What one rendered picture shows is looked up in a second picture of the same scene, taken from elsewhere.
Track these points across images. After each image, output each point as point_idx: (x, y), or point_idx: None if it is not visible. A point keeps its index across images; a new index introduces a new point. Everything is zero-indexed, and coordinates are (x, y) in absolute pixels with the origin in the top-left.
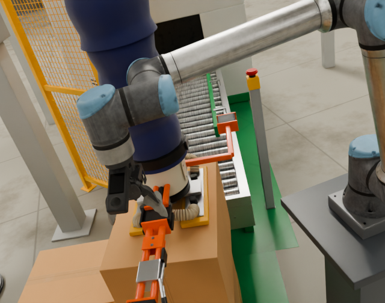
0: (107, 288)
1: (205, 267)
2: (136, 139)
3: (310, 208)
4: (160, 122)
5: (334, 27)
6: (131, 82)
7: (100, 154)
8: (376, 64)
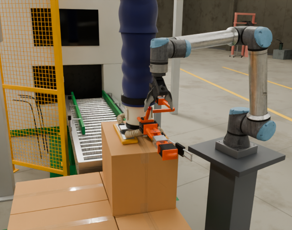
0: (81, 196)
1: None
2: (138, 85)
3: (205, 149)
4: (151, 78)
5: (237, 43)
6: None
7: (157, 66)
8: (255, 57)
